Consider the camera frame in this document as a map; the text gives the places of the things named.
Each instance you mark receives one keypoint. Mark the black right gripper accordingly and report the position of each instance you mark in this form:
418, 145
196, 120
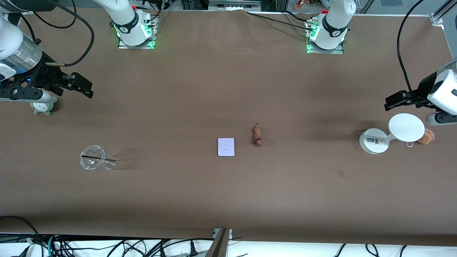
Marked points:
43, 74

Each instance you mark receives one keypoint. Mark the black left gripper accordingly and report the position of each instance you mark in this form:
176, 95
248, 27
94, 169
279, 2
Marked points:
423, 87

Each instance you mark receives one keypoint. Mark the brown lion statue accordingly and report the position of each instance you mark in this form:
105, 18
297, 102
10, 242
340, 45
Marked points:
257, 135

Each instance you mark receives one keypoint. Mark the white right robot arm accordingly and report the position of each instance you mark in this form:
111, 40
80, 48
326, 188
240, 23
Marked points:
128, 21

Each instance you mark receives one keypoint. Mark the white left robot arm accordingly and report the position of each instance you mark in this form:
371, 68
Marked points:
334, 21

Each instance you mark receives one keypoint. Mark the white round desk lamp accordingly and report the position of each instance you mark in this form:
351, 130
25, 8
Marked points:
405, 126

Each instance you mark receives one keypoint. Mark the grey green plush toy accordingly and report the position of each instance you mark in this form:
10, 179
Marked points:
44, 107

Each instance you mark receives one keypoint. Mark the clear plastic cup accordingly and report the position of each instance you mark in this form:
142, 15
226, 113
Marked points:
94, 159

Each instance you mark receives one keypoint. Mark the black power plug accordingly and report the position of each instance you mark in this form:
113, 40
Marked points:
193, 250

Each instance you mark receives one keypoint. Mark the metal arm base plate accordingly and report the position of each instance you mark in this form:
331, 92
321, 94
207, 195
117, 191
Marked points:
325, 50
135, 45

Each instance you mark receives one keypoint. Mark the aluminium corner bracket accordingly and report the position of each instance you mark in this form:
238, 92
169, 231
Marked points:
437, 18

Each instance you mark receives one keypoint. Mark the aluminium profile post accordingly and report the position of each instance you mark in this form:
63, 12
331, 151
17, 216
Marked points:
218, 244

